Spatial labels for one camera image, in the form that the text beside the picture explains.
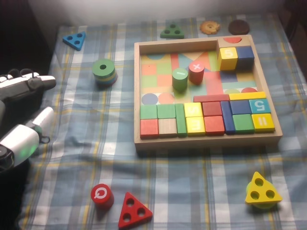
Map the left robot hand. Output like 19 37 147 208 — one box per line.
0 68 57 173

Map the green cylinder with minus sign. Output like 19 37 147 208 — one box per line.
171 68 189 92

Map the red cylinder with times sign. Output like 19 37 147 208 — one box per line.
188 61 205 85

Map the red cylinder with letter Q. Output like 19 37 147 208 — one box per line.
90 183 115 209

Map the blue triangle with holes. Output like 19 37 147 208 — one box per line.
62 31 87 51

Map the red triangle with holes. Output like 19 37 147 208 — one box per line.
118 191 154 230

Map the blue plaid cloth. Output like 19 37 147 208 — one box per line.
18 14 307 230

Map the yellow cube with E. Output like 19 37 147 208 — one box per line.
185 116 206 137

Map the yellow cube with S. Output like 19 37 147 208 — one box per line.
183 102 204 118

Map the green triangle with holes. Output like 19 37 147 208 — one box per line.
160 23 185 39

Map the wooden puzzle tray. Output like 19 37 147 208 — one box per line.
133 34 283 151

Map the tan flower-shaped cookie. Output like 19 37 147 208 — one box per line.
200 20 221 36

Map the yellow cube with 5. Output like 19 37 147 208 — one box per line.
217 47 238 71

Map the teal cube with 5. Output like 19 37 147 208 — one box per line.
248 98 272 115

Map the yellow cube with equals sign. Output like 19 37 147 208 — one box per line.
251 113 275 133

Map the yellow triangle with holes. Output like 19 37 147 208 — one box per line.
244 171 283 205

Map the round chocolate cookie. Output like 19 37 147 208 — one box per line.
227 19 250 35

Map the blue ring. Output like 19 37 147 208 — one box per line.
94 75 118 85

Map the yellow ring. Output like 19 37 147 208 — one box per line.
94 73 117 82

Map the thick green ring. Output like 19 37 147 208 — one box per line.
92 58 115 79

